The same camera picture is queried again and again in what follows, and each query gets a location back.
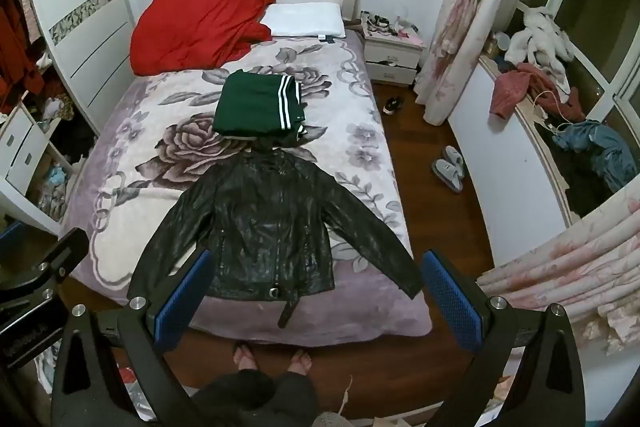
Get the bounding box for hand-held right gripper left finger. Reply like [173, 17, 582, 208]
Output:
[50, 249, 216, 427]

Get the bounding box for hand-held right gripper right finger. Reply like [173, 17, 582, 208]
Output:
[420, 249, 586, 427]

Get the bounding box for black leather jacket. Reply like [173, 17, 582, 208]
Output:
[127, 134, 423, 330]

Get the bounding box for red hanging clothes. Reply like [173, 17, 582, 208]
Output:
[0, 0, 46, 112]

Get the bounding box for person's left foot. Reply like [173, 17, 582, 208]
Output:
[234, 342, 259, 373]

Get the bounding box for person's foot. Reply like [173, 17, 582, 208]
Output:
[290, 348, 315, 376]
[234, 342, 259, 373]

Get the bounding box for white drawer unit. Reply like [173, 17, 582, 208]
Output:
[0, 102, 76, 235]

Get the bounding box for loose pink floral curtain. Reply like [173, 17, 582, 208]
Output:
[475, 189, 640, 358]

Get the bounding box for white fluffy fabric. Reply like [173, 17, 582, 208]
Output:
[62, 29, 433, 348]

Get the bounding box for person's dark trousers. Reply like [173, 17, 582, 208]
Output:
[192, 369, 319, 427]

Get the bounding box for grey slipper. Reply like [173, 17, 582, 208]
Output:
[432, 159, 463, 194]
[444, 146, 469, 175]

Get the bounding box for person's right foot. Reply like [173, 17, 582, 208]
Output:
[290, 348, 315, 376]

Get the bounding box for white bay window sill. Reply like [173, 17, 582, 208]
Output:
[447, 54, 640, 268]

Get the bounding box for green garment with white stripes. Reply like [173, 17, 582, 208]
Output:
[214, 69, 307, 140]

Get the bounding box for blue denim garment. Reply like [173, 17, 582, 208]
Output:
[552, 121, 638, 192]

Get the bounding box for red cloth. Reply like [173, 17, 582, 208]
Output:
[489, 63, 586, 122]

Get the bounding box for white wardrobe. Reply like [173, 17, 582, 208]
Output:
[25, 0, 136, 138]

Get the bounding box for white nightstand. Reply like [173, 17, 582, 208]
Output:
[361, 24, 426, 85]

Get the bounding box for red quilt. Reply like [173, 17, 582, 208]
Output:
[131, 0, 277, 75]

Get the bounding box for white plush toy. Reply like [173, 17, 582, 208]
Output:
[502, 7, 576, 65]

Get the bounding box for tied pink floral curtain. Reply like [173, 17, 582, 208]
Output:
[415, 0, 526, 125]

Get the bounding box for nightstand clutter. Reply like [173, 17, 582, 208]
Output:
[360, 11, 426, 45]

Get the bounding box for white pillow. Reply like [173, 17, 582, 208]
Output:
[260, 2, 347, 40]

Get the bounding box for white cable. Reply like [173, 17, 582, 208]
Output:
[532, 91, 572, 134]

